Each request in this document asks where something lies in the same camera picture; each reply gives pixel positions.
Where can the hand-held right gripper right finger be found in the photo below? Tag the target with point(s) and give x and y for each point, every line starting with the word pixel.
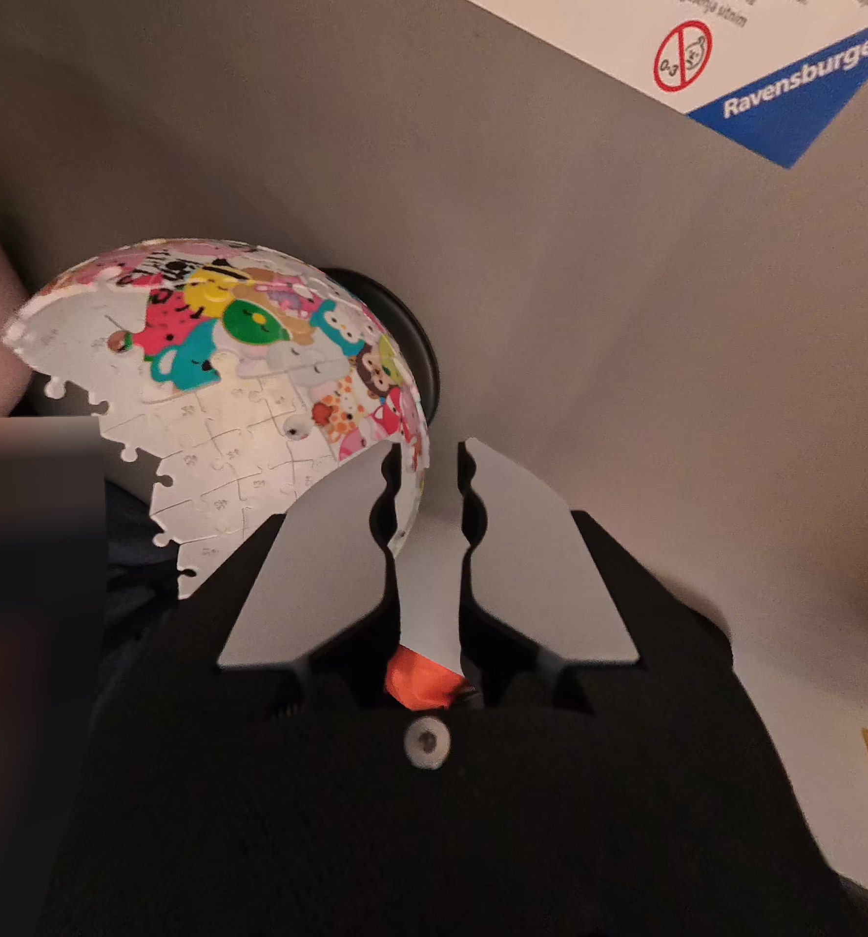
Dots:
pixel 551 585

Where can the red orange item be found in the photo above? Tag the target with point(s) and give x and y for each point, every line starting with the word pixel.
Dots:
pixel 419 681

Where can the half-built colourful puzzle ball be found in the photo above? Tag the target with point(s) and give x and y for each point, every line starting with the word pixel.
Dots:
pixel 221 410

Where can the black round ball stand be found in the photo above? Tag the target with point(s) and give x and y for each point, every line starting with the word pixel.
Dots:
pixel 412 344

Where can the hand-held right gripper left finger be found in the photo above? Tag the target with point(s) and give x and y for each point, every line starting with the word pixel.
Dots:
pixel 309 585

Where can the folded paper instruction leaflet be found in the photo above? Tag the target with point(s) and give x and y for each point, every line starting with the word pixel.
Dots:
pixel 624 36

